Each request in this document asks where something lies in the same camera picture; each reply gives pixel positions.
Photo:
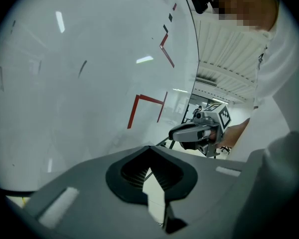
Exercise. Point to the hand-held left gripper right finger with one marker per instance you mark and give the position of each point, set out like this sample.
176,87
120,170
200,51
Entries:
209,190

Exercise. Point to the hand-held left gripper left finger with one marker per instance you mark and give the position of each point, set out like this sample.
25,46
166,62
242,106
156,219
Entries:
89,195

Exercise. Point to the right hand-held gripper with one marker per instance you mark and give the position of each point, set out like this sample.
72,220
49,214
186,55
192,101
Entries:
223,117

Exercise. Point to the person's right forearm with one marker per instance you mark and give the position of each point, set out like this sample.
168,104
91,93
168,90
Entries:
235,133

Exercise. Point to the large whiteboard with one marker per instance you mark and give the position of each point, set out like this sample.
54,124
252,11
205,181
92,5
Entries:
89,83

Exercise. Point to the person's right hand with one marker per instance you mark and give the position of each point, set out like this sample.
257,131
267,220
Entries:
213,135

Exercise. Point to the black office chair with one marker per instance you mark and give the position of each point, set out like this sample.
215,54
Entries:
225,149

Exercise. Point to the person's white shirt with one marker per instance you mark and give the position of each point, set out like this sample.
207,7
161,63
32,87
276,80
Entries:
279,83

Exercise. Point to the person's head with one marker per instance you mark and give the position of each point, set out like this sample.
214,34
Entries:
246,6

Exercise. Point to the black head-worn camera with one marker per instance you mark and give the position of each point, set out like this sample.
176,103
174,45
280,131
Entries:
200,0

